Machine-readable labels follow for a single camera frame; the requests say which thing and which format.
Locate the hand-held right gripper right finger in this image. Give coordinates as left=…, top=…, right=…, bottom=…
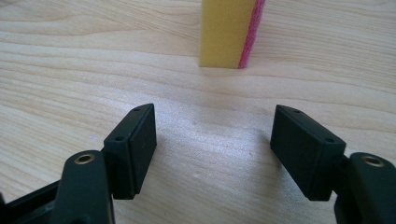
left=269, top=104, right=347, bottom=202

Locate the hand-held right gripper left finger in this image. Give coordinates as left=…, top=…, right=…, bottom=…
left=103, top=103, right=158, bottom=201

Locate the yellow and pink sponge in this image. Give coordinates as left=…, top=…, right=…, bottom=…
left=198, top=0, right=267, bottom=70

